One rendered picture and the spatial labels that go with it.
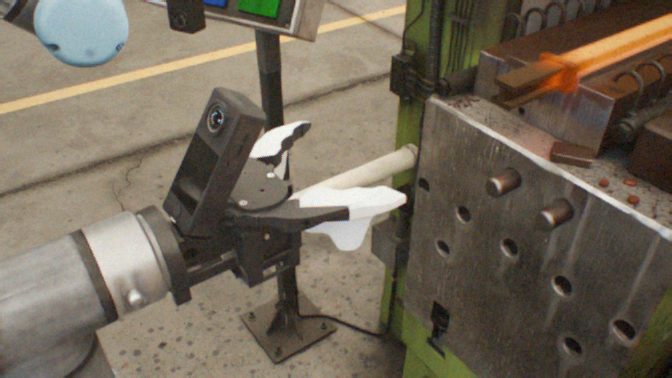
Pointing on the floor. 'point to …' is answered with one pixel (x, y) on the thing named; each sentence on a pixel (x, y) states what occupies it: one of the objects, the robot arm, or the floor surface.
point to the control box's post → (272, 102)
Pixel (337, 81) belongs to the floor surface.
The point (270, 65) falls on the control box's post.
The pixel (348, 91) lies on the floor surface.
